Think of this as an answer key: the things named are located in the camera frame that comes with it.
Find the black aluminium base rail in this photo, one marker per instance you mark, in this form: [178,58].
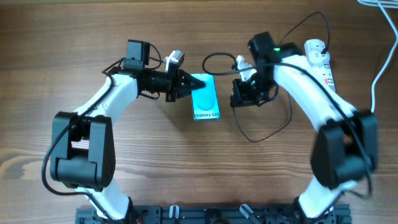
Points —
[273,213]

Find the white power strip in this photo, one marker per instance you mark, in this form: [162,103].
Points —
[324,73]

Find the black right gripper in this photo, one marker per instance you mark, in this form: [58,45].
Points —
[237,93]

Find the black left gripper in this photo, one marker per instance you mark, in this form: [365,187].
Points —
[171,85]

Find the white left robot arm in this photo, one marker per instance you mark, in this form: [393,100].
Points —
[81,159]

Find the white USB charger plug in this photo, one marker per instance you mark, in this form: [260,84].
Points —
[316,58]

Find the teal screen smartphone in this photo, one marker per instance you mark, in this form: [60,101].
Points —
[205,101]

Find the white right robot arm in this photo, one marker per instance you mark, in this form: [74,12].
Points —
[345,148]

